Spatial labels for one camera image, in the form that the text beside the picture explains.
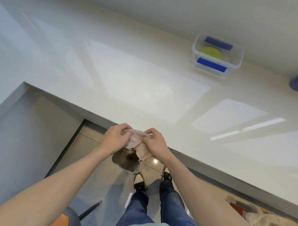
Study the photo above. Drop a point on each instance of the chair with black legs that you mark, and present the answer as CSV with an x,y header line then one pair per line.
x,y
72,217

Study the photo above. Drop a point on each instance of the blue round object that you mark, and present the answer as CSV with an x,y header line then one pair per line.
x,y
294,83

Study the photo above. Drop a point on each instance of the white paper strip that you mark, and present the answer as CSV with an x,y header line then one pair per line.
x,y
128,200

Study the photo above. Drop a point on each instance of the metal basin with brown water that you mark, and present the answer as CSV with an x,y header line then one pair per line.
x,y
127,161

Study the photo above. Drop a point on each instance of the pinkish white cloth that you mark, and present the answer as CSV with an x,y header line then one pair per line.
x,y
137,142

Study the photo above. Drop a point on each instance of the person's right forearm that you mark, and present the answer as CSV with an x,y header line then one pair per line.
x,y
197,193

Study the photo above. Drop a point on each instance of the black and white right shoe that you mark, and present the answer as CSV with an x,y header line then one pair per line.
x,y
167,176

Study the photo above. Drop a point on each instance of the person's left fingers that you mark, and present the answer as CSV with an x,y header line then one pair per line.
x,y
121,127

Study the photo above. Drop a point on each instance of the black and white shoe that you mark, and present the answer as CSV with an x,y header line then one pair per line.
x,y
167,176
139,182

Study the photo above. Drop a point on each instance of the person's right hand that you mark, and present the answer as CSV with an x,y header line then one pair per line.
x,y
158,146

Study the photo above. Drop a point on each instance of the white base cabinet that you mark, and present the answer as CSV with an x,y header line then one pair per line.
x,y
28,139

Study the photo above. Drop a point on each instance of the person's left forearm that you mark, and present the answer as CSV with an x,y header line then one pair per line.
x,y
55,191

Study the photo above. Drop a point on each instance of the green round lid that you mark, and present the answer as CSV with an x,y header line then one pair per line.
x,y
210,53

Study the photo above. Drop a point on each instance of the white bag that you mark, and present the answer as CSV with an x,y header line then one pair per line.
x,y
270,220

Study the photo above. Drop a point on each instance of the person's right fingers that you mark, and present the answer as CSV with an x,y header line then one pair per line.
x,y
150,133

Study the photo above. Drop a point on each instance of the black and white left shoe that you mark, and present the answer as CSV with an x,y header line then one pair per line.
x,y
139,182

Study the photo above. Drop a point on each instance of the blue jeans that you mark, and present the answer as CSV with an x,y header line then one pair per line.
x,y
171,204

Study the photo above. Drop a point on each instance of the clear container with blue clips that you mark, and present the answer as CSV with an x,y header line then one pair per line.
x,y
235,61

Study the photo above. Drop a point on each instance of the red flat object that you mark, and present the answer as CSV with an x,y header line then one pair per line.
x,y
236,207

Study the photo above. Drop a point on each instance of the person's left hand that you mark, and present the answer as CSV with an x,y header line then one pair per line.
x,y
113,140

